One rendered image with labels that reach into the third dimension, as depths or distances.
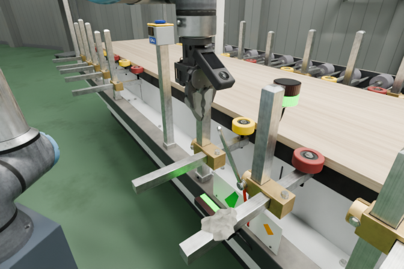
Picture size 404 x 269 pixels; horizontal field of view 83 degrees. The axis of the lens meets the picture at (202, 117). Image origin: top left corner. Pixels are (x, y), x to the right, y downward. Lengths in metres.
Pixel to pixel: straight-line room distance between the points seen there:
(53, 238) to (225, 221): 0.65
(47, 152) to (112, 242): 0.84
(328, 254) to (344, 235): 0.08
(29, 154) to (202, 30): 0.70
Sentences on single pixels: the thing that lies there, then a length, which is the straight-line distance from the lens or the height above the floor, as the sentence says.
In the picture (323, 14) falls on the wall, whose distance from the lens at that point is 4.99.
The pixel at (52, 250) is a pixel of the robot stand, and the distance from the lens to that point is 1.03.
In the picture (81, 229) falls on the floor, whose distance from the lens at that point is 1.78.
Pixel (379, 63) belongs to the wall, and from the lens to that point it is 5.22.
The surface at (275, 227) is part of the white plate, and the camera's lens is 0.65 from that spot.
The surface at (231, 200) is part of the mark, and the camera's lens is 0.74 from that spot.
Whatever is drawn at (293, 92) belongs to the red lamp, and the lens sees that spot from 0.53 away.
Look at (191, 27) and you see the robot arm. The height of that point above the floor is 1.24.
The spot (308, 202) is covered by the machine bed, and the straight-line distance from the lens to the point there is 0.85.
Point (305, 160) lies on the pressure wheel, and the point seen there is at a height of 0.91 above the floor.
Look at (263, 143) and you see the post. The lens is 0.55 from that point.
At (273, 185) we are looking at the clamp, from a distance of 0.62.
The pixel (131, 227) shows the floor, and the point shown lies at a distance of 1.68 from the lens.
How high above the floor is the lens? 1.28
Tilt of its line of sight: 26 degrees down
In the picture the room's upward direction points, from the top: straight up
